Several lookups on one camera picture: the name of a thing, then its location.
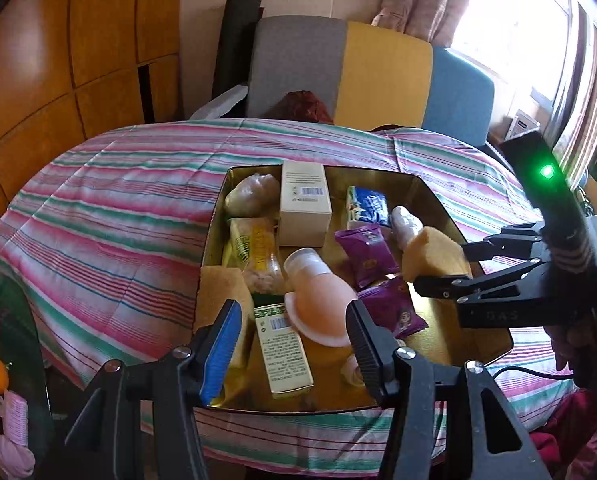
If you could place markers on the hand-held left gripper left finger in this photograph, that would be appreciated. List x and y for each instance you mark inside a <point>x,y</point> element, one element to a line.
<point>221,355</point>

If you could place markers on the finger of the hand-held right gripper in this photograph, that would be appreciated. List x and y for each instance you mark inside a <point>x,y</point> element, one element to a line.
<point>458,287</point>
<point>508,242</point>

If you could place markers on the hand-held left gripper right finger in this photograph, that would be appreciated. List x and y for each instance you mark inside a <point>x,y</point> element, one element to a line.
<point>371,350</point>

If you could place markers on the small yellow sponge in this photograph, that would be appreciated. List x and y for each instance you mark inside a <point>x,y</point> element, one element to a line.
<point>433,255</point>

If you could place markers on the purple snack packet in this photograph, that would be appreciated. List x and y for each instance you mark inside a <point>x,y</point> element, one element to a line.
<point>366,255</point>
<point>393,307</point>

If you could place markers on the green white small box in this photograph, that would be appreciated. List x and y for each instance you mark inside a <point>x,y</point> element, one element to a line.
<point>281,355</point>

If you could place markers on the gold tin box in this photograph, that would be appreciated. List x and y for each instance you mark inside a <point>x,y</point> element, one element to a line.
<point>438,345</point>

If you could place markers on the large yellow sponge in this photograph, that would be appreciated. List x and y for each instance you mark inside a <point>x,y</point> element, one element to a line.
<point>218,290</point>

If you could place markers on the small clear plastic bag wad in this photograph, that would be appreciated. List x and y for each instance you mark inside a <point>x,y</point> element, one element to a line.
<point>406,227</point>

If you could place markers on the yellow-green snack packet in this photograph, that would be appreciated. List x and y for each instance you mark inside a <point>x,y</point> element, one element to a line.
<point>248,255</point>

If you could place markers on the blue white tissue pack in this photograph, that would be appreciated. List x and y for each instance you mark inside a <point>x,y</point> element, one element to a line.
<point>368,207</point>

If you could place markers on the cream cardboard box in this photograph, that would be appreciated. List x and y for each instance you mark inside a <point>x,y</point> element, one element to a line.
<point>303,215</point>

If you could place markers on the large clear plastic bag wad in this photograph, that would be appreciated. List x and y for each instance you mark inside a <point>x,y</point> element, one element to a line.
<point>251,192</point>

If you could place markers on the person's right hand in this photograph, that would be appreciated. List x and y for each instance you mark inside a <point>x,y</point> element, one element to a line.
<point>583,355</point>

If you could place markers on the white printed box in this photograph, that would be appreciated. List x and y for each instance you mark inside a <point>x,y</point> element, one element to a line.
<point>522,124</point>

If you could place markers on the striped tablecloth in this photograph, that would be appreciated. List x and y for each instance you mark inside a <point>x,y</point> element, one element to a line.
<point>103,240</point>

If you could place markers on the pink patterned curtain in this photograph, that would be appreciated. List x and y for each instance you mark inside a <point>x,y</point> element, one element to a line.
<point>586,85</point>
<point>428,0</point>

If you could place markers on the person's red clothing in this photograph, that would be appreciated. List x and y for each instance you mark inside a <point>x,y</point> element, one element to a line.
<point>578,435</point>

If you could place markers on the glass side table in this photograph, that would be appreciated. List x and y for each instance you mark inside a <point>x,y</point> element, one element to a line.
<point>23,320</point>

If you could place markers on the window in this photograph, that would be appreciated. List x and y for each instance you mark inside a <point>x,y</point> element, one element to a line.
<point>518,25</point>

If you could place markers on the red-brown bag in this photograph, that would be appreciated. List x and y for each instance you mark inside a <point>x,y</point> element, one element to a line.
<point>303,107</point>

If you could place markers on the grey yellow blue chair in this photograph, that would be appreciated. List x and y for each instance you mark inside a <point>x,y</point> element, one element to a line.
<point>298,60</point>

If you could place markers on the black rolled mat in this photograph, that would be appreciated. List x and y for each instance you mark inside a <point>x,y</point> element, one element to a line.
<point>236,45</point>

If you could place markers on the wooden wardrobe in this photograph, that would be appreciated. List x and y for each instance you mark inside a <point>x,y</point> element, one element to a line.
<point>53,60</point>

